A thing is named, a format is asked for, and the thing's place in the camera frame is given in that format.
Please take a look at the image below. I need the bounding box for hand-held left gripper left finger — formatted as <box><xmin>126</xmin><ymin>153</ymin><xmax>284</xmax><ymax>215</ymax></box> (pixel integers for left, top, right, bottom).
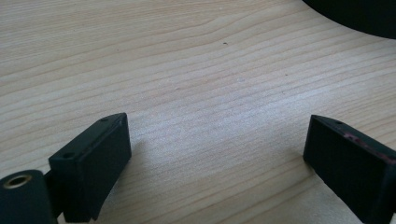
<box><xmin>48</xmin><ymin>112</ymin><xmax>133</xmax><ymax>224</ymax></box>

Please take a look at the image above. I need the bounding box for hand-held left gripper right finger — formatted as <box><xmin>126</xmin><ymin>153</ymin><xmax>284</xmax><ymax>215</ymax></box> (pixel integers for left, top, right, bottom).
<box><xmin>303</xmin><ymin>114</ymin><xmax>396</xmax><ymax>224</ymax></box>

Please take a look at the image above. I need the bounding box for black round object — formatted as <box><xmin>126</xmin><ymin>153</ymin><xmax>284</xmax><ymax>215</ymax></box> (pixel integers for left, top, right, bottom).
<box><xmin>302</xmin><ymin>0</ymin><xmax>396</xmax><ymax>40</ymax></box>

